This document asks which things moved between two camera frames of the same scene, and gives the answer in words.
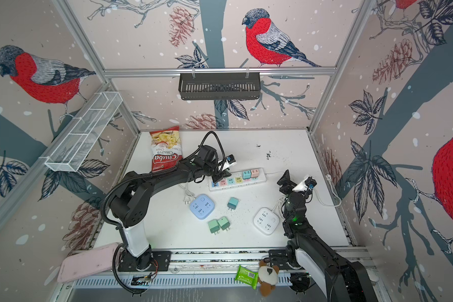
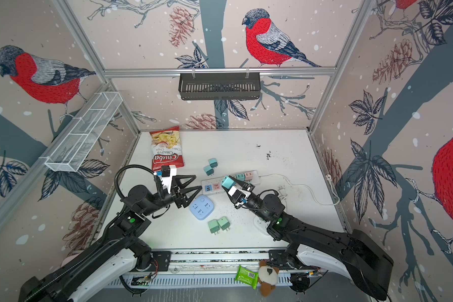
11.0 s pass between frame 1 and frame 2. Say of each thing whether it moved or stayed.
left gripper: moved
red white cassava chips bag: stayed
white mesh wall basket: stayed
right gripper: moved
